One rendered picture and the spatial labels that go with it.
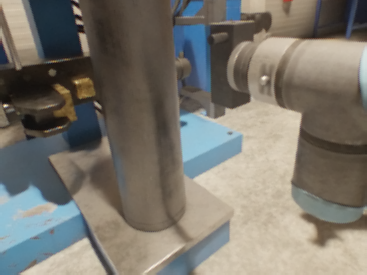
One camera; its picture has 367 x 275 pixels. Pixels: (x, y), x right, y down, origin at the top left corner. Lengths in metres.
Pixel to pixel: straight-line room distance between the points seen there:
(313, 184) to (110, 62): 0.47
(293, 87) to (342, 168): 0.11
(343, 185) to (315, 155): 0.04
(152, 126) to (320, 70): 0.44
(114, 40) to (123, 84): 0.10
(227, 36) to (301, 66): 0.13
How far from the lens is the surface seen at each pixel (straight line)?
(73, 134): 1.51
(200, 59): 2.41
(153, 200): 0.77
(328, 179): 0.35
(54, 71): 1.17
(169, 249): 0.81
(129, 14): 0.59
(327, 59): 0.32
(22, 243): 1.05
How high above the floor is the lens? 0.77
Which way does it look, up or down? 25 degrees down
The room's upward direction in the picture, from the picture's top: 4 degrees counter-clockwise
